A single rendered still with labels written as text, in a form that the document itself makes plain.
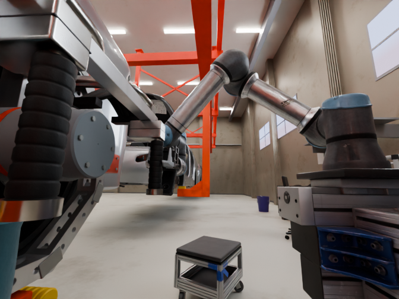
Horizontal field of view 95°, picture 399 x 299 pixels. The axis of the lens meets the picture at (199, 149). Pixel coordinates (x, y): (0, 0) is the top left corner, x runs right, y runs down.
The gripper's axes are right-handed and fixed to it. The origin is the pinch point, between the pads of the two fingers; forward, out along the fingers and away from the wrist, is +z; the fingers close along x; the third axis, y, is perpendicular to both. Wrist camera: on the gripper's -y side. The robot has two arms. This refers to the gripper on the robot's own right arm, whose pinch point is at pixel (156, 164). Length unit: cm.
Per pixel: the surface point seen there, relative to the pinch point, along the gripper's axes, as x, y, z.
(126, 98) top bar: -2.1, 12.0, 15.5
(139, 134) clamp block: -4.3, 7.7, 2.6
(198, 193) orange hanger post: -14, -25, -341
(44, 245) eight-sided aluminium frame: -25.8, -20.5, 3.4
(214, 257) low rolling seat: 16, -49, -75
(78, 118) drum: -6.2, 4.9, 22.6
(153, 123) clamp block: -0.6, 11.0, 2.5
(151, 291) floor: -29, -83, -99
